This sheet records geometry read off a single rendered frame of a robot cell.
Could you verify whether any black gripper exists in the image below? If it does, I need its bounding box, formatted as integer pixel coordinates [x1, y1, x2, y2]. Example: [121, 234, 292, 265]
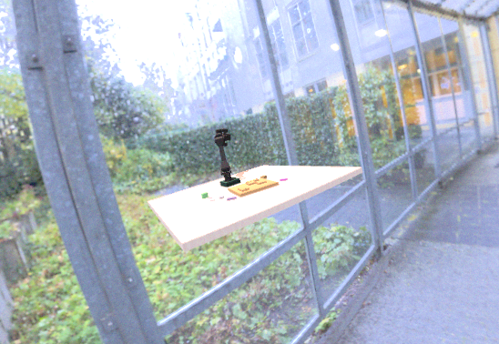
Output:
[221, 128, 228, 147]

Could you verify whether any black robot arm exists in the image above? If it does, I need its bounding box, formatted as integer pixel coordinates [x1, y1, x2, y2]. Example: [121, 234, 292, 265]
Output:
[214, 129, 233, 182]

